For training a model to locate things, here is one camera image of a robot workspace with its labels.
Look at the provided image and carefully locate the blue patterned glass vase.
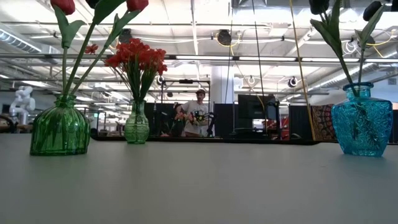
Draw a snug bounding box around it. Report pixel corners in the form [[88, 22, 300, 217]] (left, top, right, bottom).
[[331, 82, 393, 157]]

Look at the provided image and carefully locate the slim pale green glass vase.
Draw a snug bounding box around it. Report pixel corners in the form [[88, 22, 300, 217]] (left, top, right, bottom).
[[124, 99, 150, 144]]

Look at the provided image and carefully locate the wide dark green glass vase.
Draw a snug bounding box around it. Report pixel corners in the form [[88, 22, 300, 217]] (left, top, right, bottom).
[[30, 94, 91, 156]]

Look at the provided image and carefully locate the person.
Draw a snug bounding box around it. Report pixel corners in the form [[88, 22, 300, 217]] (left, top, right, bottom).
[[175, 88, 216, 138]]

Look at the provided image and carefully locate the black partition panel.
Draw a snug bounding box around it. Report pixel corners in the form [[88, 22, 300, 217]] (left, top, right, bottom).
[[288, 105, 313, 141], [213, 103, 239, 138]]

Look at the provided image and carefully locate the ceiling light strip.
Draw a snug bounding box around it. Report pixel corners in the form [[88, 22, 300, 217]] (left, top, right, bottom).
[[169, 55, 361, 62]]

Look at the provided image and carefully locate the black monitor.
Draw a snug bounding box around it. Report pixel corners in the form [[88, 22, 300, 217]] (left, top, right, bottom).
[[238, 94, 279, 121]]

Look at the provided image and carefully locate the patterned hanging cloth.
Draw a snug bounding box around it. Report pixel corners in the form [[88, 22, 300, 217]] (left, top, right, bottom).
[[312, 104, 336, 141]]

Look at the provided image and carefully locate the white robot figure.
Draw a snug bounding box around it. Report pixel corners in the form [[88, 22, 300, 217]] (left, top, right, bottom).
[[9, 86, 36, 125]]

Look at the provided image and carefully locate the black table frame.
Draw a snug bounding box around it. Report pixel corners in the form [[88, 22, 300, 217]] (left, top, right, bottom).
[[89, 133, 340, 146]]

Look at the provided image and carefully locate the black hanging cable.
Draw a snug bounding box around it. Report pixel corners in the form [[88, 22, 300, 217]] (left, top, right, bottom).
[[251, 0, 267, 122]]

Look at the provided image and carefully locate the yellow hanging cable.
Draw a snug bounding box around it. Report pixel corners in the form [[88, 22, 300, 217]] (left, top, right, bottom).
[[289, 0, 317, 141]]

